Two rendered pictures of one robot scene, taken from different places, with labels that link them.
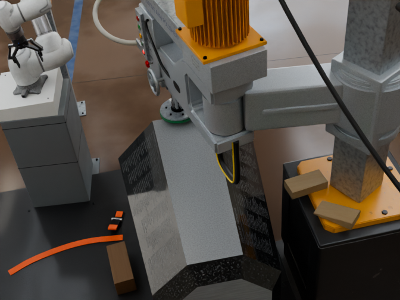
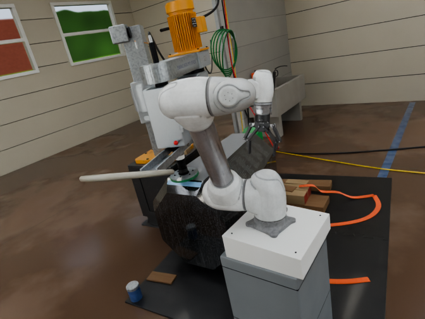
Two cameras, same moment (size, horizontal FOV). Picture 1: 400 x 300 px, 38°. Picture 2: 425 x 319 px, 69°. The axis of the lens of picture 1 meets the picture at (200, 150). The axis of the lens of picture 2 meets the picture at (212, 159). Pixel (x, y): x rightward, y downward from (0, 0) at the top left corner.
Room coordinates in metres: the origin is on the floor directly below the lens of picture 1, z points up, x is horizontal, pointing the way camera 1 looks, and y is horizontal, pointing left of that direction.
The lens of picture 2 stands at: (4.19, 1.70, 1.78)
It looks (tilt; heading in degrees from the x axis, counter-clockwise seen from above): 20 degrees down; 220
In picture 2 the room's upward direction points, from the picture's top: 12 degrees counter-clockwise
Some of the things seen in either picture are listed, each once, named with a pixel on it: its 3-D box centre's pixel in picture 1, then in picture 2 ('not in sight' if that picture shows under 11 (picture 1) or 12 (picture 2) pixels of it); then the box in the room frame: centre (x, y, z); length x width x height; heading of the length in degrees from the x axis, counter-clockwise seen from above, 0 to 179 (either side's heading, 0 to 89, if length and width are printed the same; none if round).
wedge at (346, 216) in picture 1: (336, 212); not in sight; (1.85, -0.63, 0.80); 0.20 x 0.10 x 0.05; 51
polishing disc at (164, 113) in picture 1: (178, 109); (184, 174); (2.67, 0.10, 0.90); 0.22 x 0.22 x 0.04
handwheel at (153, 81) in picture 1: (159, 80); not in sight; (2.52, 0.17, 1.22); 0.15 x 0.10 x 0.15; 20
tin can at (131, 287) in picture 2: not in sight; (134, 291); (3.20, -0.23, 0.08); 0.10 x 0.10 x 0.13
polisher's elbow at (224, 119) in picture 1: (224, 106); not in sight; (2.06, -0.13, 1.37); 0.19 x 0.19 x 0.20
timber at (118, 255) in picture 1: (121, 267); not in sight; (2.21, 0.56, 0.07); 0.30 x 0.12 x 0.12; 12
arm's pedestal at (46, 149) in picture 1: (50, 145); (282, 301); (3.06, 1.02, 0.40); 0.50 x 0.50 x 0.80; 1
